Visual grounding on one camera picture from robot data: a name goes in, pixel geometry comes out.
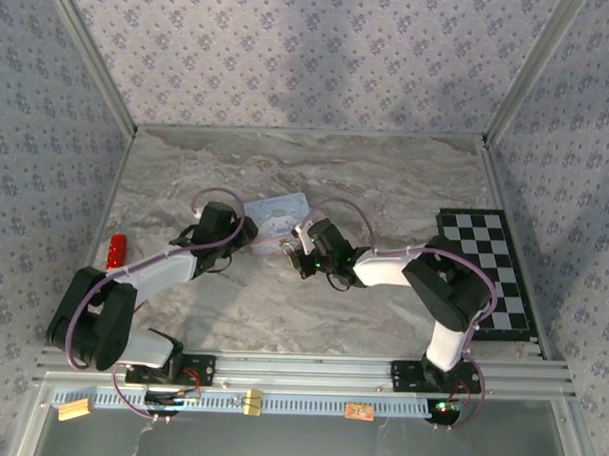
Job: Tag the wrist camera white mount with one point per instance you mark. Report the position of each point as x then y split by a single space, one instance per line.
304 235
199 213

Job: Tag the base circuit board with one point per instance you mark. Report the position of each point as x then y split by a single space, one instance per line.
444 409
171 397

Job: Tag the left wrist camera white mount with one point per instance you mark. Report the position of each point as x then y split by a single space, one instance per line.
199 213

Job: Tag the red plastic bottle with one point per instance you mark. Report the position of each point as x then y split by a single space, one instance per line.
117 251

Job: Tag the left aluminium corner post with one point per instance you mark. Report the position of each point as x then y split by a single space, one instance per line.
90 55

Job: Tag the right aluminium corner post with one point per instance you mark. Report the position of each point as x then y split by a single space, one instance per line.
535 71

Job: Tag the light wooden block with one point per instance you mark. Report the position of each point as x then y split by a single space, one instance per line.
74 410

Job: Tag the small metal clip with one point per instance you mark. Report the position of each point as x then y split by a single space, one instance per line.
237 400

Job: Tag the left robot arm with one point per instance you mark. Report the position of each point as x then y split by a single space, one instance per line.
96 321

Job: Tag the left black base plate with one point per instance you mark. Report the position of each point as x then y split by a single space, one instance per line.
204 369

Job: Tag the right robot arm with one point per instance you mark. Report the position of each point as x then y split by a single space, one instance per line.
447 293

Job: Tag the right base circuit board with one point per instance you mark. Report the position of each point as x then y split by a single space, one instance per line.
444 409

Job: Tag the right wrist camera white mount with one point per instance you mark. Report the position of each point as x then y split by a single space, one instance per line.
304 235

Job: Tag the cartoon printed tin box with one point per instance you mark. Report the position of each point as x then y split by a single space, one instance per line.
274 222

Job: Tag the yellow block with bands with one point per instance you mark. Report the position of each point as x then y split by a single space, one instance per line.
253 404

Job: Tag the left base circuit board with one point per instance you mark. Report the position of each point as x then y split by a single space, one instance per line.
171 397

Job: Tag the black white checkerboard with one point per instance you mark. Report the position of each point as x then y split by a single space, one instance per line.
503 255

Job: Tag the aluminium profile rail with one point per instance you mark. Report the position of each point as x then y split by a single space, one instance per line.
299 370

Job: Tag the orange printed card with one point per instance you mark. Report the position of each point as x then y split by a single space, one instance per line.
359 411

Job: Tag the aluminium corner post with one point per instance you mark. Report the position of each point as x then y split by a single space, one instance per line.
90 55
535 71

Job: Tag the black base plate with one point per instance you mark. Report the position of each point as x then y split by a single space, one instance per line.
204 369
404 376

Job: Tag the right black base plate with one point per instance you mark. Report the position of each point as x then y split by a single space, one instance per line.
404 376

